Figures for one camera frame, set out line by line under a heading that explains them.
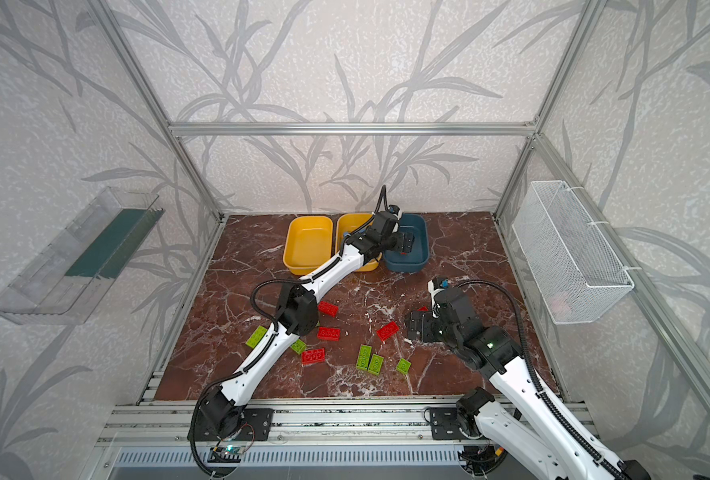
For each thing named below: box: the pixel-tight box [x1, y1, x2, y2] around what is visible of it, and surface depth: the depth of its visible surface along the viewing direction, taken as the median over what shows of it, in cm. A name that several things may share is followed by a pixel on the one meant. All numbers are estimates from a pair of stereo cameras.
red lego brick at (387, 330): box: [376, 321, 399, 341], surface depth 91 cm
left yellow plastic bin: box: [283, 216, 333, 276], surface depth 114 cm
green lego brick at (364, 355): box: [356, 344, 373, 370], surface depth 86 cm
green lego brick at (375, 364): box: [368, 354, 384, 376], surface depth 84 cm
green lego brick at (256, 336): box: [245, 325, 268, 349], surface depth 89 cm
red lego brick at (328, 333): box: [317, 327, 341, 341], surface depth 90 cm
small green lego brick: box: [396, 358, 412, 375], surface depth 84 cm
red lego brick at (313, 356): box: [302, 348, 326, 366], surface depth 86 cm
